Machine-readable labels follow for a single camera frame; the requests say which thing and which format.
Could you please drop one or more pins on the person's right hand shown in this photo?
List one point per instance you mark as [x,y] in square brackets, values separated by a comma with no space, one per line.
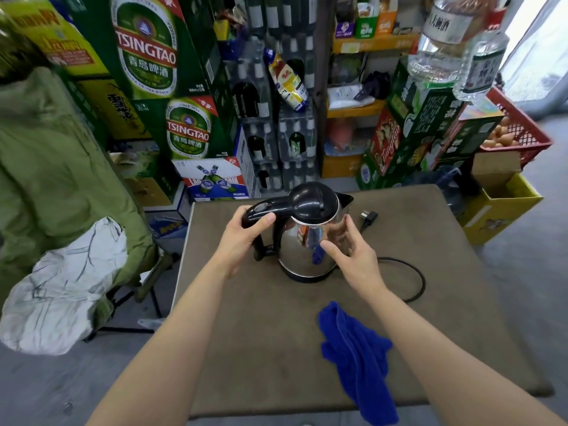
[361,270]

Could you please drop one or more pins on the person's left hand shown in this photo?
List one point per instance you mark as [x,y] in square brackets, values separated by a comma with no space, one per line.
[239,248]

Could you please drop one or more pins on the person's left forearm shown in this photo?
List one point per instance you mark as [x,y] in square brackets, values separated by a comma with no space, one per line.
[164,359]

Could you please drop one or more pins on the person's right forearm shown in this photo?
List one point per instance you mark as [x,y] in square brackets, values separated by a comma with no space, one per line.
[457,363]

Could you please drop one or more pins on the blue and white beer carton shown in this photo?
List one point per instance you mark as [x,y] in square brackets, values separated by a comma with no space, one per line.
[217,181]

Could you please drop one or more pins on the blue cloth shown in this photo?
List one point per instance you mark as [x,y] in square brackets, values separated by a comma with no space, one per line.
[359,359]

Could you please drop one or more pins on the brown table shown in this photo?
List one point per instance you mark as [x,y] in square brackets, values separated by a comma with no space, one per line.
[266,350]

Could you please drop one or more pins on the stack of wrapped beer bottles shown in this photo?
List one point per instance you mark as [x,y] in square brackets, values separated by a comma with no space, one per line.
[293,141]

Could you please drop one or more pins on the small green beer carton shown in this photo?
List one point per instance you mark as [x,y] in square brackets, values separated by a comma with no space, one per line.
[191,128]

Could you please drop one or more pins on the yellow cardboard box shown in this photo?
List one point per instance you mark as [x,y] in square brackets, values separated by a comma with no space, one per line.
[501,212]

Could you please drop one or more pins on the stack of green printed cartons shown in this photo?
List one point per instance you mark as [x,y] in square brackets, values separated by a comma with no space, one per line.
[421,124]

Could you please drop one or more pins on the yellow and black carton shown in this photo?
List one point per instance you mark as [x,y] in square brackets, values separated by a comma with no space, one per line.
[115,110]

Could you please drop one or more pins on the white crumpled cloth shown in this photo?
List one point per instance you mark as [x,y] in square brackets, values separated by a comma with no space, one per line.
[57,288]

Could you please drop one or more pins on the pile of brown eggs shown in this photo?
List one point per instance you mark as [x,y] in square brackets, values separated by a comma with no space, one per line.
[501,137]

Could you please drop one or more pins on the green folding chair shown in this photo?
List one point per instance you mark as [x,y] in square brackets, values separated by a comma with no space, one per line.
[53,173]

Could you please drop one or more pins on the red plastic crate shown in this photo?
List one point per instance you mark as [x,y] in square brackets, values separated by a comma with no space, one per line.
[528,128]

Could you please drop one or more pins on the large green beer carton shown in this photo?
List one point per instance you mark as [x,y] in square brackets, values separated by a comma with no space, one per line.
[146,48]

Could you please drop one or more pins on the orange shelf unit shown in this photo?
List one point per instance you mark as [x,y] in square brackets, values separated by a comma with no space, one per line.
[368,44]

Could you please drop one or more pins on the clear liquor jug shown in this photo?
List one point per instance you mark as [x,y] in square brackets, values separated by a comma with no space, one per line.
[443,39]
[483,70]

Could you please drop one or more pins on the clear plastic door curtain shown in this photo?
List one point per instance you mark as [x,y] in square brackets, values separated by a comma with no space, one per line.
[537,62]

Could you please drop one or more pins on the yellow carton with red print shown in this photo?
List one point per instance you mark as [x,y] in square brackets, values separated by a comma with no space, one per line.
[57,44]

